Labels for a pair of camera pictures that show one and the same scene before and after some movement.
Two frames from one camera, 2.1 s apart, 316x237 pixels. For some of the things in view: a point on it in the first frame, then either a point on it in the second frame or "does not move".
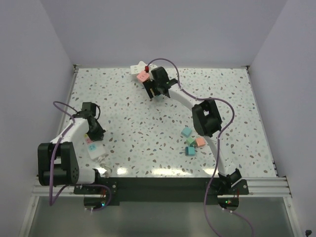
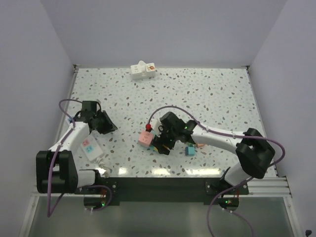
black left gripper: [98, 135] to [109, 126]
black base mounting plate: [159, 189] does not move
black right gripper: [148, 85] to [158, 140]
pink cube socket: [143, 76] to [145, 138]
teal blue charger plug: [189, 151] does not move
